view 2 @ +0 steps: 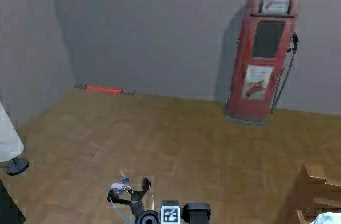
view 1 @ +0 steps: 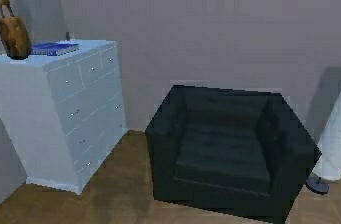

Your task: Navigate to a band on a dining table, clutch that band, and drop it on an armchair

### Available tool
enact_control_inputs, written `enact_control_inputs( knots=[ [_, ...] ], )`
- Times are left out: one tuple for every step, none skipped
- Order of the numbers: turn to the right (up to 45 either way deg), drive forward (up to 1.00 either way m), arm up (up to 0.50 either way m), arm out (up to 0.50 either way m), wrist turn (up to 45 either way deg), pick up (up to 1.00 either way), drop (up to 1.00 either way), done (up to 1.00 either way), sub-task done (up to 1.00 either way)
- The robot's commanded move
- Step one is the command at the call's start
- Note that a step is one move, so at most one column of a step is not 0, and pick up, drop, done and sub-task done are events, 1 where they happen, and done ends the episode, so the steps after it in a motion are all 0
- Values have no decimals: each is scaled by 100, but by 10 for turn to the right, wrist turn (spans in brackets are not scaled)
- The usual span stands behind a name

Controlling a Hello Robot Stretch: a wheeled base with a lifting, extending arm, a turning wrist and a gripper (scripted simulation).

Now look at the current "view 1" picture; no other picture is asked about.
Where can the dark green armchair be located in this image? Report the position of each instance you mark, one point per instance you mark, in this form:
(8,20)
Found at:
(224,156)

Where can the blue book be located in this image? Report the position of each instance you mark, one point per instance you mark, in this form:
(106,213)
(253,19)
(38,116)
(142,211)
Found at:
(55,48)

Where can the small dark bottle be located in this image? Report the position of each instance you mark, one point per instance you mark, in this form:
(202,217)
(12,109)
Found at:
(67,36)

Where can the white chest of drawers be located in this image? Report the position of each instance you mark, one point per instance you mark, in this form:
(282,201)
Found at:
(28,123)

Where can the brown wooden sculpture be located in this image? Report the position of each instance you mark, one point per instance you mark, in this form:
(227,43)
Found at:
(14,35)

